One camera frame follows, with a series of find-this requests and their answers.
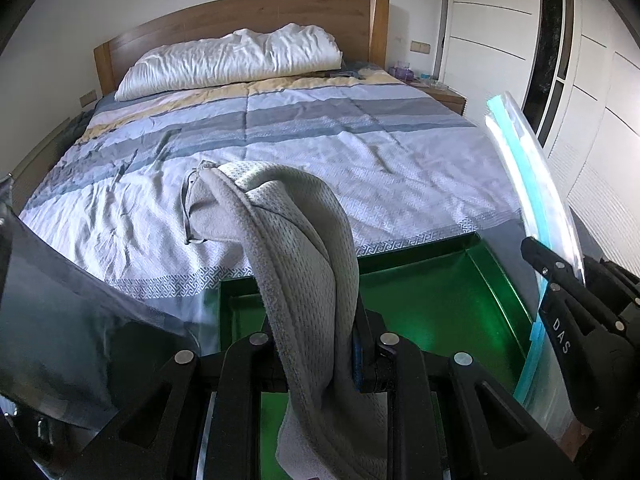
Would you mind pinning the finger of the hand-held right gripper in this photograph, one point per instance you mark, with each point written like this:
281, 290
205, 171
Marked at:
615, 295
560, 310

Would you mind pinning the clear zip bag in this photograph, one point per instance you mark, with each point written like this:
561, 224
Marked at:
530, 175

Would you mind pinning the grey knit cloth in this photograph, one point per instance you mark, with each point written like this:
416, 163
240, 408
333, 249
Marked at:
300, 260

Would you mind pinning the white pillow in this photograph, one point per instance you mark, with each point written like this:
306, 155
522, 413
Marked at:
225, 60

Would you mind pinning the grey-blue pillow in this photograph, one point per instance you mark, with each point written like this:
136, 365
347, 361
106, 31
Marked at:
357, 67

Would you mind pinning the wooden nightstand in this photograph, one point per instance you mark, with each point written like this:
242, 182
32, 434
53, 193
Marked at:
447, 99

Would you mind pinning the bed with striped duvet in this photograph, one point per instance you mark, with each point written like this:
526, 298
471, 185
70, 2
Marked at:
310, 135

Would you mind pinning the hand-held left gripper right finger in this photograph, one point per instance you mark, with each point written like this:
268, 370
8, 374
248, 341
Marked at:
375, 357

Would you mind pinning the wall switch panel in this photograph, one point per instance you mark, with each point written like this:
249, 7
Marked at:
420, 46
88, 98

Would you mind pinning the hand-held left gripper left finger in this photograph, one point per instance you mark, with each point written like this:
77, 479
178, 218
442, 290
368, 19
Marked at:
247, 365

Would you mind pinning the small clear container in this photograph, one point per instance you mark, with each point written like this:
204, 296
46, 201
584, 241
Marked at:
431, 82

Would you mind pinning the white wardrobe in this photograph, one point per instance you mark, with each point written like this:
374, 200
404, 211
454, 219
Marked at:
500, 25

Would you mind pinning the wooden headboard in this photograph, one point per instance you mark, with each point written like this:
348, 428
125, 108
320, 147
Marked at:
200, 22

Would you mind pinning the grey translucent plastic bag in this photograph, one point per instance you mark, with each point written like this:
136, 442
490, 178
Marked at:
75, 310

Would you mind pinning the green metal tray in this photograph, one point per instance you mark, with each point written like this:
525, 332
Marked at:
425, 300

